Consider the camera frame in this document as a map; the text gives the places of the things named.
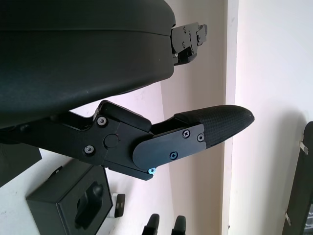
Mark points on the small silver depth camera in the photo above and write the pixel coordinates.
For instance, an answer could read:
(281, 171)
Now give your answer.
(119, 205)

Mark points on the black panel with metal clips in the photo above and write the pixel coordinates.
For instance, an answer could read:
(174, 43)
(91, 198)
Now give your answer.
(302, 176)

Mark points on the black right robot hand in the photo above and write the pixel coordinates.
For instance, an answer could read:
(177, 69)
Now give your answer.
(152, 225)

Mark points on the black foam-lined box base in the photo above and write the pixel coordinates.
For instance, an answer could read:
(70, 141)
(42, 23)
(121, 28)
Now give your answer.
(61, 203)

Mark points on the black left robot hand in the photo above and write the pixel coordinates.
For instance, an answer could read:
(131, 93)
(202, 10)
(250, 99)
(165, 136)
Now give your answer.
(73, 61)

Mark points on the black RealSense box lid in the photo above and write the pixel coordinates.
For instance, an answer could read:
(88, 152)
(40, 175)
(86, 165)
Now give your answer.
(17, 166)

